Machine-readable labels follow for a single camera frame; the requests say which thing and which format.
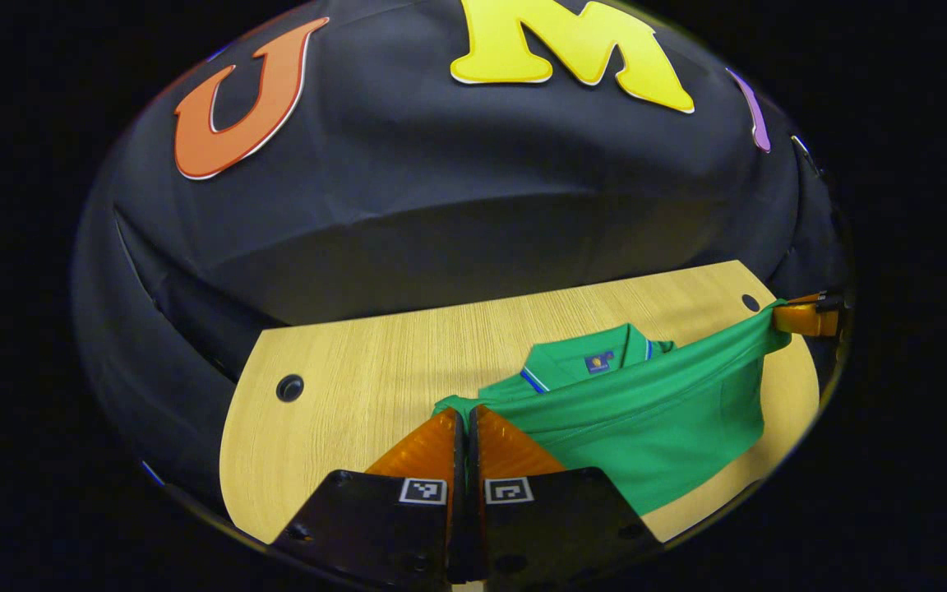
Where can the black backdrop cloth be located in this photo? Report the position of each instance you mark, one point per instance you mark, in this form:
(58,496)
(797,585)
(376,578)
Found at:
(441,205)

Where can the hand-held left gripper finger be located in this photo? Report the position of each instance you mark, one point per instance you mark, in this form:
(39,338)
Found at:
(475,493)
(457,493)

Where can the green T-shirt with blue trim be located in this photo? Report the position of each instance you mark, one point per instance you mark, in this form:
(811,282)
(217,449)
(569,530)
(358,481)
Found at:
(646,411)

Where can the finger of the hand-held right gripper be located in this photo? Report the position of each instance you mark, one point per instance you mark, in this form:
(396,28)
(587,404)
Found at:
(802,319)

